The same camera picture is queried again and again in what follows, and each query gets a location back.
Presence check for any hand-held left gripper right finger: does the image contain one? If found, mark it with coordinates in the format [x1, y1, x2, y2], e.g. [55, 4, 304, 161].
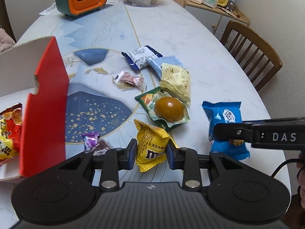
[166, 141, 242, 188]

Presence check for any dark blue white snack packet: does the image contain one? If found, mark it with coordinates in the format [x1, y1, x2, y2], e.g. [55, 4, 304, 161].
[121, 45, 163, 70]

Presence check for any wooden side cabinet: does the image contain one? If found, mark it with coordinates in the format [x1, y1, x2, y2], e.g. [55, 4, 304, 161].
[164, 0, 250, 37]

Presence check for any red yellow chips bag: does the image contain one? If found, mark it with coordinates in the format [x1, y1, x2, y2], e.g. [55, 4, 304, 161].
[0, 102, 23, 166]

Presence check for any green braised egg packet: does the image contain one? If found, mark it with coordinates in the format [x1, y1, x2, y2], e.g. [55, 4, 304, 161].
[135, 86, 191, 131]

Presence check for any green orange tissue box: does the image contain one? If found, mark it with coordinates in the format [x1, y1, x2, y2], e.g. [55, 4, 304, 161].
[55, 0, 108, 20]

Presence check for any pale yellow snack packet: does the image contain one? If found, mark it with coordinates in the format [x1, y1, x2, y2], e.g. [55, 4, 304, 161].
[159, 79, 191, 107]
[161, 63, 191, 96]

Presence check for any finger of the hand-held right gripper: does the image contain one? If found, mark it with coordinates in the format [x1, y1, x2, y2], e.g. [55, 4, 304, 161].
[213, 122, 253, 143]

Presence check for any pink padded jacket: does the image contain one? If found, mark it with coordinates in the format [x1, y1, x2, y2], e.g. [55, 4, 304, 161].
[0, 28, 16, 53]

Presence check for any light blue snack packet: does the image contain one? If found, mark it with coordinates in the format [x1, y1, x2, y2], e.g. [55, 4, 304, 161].
[146, 56, 186, 80]

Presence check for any black cable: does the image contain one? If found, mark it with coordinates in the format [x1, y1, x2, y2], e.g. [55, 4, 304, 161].
[272, 159, 298, 178]

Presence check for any clear pink candy packet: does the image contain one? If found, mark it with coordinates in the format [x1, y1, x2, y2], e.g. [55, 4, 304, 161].
[112, 71, 144, 90]

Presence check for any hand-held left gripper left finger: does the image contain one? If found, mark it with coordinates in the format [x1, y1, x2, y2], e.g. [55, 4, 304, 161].
[58, 138, 139, 189]

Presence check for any red cardboard box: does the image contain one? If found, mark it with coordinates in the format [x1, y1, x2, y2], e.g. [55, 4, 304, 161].
[0, 36, 70, 183]

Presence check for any dark red candy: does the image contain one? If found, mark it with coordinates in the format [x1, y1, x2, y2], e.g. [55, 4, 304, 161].
[93, 139, 114, 157]

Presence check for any wooden chair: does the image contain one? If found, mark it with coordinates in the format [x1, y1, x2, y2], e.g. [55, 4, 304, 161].
[219, 20, 283, 92]

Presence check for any person's right hand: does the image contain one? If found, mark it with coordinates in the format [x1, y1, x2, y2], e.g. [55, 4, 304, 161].
[295, 153, 305, 208]

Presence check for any yellow chocolate candy packet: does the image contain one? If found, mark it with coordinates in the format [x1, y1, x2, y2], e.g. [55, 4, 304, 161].
[133, 119, 179, 173]

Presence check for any purple candy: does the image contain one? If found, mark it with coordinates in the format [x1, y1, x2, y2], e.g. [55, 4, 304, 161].
[82, 132, 101, 152]

